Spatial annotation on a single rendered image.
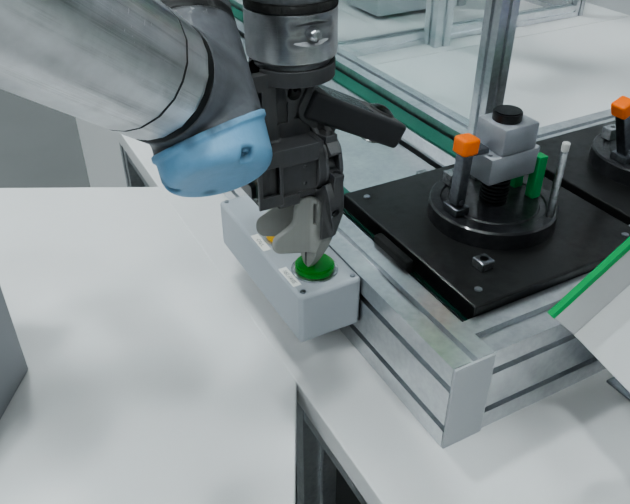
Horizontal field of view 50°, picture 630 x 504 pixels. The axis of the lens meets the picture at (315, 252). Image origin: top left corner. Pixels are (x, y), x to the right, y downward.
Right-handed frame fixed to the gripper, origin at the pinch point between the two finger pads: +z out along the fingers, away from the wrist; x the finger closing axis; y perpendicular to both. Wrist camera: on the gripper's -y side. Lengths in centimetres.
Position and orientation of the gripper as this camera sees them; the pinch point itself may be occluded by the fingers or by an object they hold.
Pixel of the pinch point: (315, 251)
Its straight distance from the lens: 66.9
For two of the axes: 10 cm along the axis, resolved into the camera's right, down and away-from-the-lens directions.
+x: 4.8, 5.0, -7.2
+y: -8.8, 2.7, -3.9
